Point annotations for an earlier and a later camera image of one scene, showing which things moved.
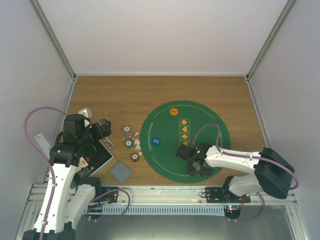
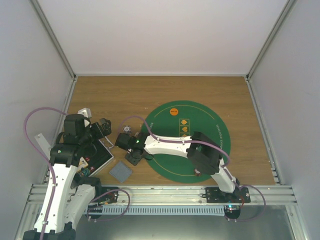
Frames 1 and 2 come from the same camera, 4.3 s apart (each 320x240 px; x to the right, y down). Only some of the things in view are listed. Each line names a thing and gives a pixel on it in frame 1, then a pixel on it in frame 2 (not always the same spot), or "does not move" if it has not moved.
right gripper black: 191,172 -> 134,161
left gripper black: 106,129 does not move
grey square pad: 120,171 does not move
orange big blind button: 173,111 does not move
